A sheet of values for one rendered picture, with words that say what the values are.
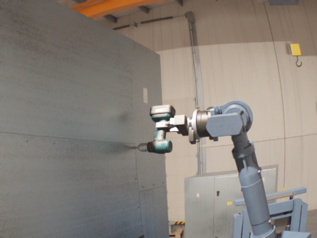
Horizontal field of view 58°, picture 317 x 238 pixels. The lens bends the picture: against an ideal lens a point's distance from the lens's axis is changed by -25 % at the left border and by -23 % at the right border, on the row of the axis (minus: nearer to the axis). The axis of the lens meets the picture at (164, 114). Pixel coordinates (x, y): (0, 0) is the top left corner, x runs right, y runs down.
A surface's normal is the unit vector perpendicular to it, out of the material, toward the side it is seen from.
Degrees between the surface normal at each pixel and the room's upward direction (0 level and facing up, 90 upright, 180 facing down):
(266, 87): 90
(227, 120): 106
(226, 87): 90
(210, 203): 90
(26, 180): 90
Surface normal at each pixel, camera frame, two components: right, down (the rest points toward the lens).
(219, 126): -0.33, 0.18
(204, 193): -0.36, -0.08
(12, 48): 0.93, -0.08
